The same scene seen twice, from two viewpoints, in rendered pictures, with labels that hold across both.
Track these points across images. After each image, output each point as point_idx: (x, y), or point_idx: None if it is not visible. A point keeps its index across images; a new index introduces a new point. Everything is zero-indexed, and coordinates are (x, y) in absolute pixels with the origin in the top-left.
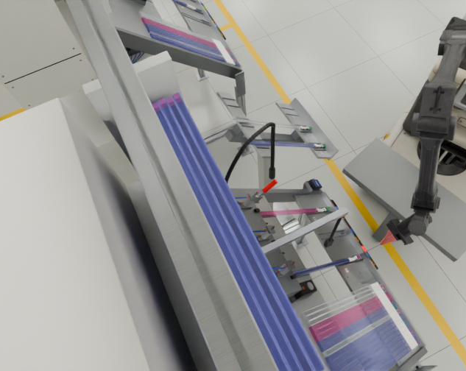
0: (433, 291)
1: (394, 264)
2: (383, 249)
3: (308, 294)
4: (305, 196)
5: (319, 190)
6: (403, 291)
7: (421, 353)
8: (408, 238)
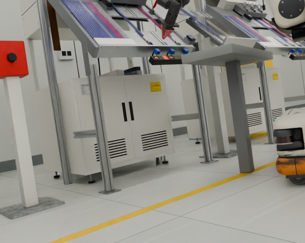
0: (205, 193)
1: (221, 180)
2: (233, 175)
3: (105, 0)
4: (179, 38)
5: (189, 41)
6: (192, 186)
7: (93, 41)
8: (164, 21)
